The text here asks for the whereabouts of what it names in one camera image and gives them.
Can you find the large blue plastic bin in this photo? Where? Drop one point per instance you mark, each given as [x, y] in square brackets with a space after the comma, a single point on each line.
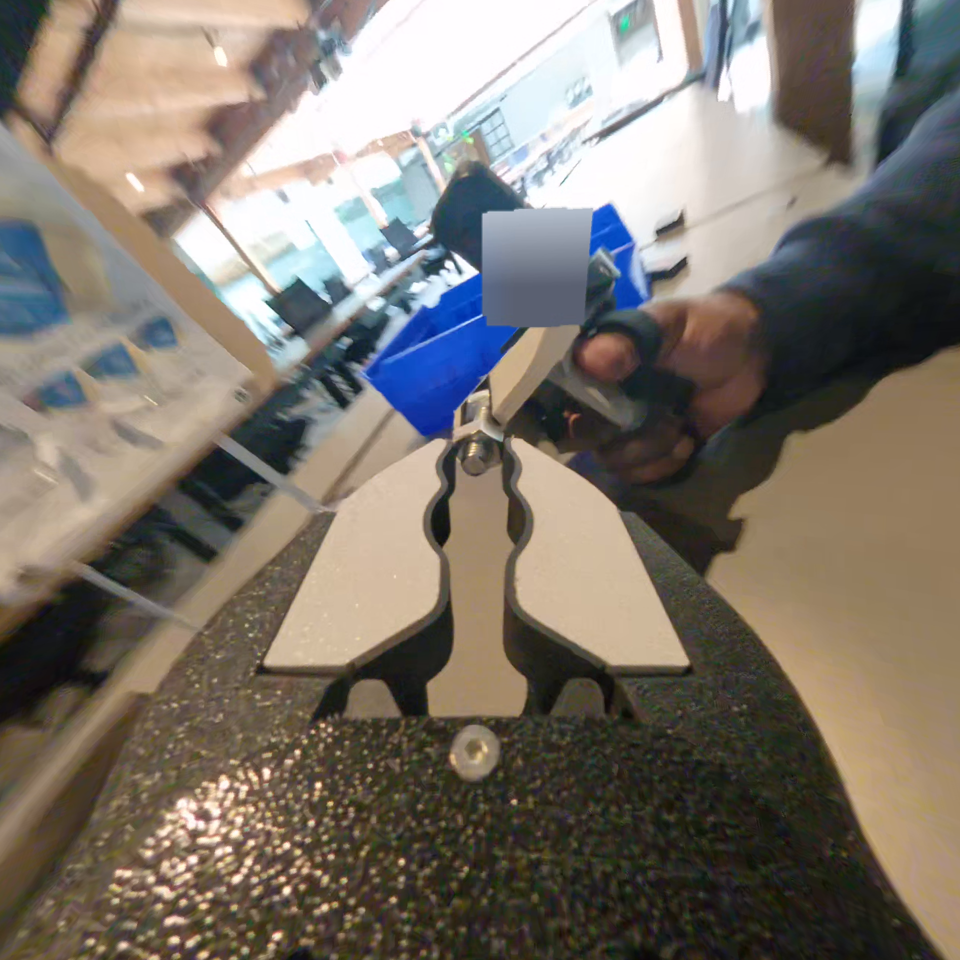
[427, 367]

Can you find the metal hex bolt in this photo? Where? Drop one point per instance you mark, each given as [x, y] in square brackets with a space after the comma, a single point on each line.
[478, 459]

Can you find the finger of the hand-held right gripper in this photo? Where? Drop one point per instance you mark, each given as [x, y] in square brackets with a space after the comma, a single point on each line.
[536, 367]
[496, 431]

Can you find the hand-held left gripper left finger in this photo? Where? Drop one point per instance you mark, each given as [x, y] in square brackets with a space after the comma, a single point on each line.
[367, 577]

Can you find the wooden sign board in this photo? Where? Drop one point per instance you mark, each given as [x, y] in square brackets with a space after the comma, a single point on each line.
[187, 277]

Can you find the metal stand pole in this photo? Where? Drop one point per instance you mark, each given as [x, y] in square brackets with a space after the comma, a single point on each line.
[270, 472]

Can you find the person's right hand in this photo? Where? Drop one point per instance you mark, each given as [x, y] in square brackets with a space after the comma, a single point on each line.
[720, 352]

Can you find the printed instruction sheet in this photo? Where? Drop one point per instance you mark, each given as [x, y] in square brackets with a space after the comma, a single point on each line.
[112, 375]

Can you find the person's right forearm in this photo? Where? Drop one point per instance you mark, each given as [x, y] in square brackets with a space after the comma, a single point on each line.
[862, 285]

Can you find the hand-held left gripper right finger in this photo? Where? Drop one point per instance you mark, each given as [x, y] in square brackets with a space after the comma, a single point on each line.
[592, 577]

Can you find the black office chair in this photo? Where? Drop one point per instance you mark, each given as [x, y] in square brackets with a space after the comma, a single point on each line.
[296, 307]

